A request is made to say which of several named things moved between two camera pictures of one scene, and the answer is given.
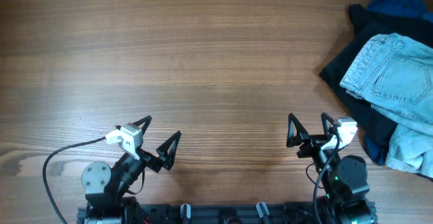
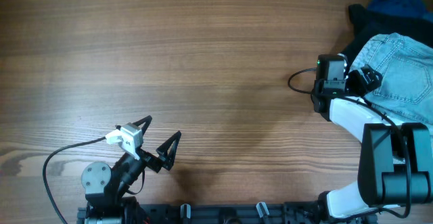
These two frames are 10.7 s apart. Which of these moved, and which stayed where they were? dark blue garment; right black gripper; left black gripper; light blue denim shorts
Moved: right black gripper
Stayed: dark blue garment; light blue denim shorts; left black gripper
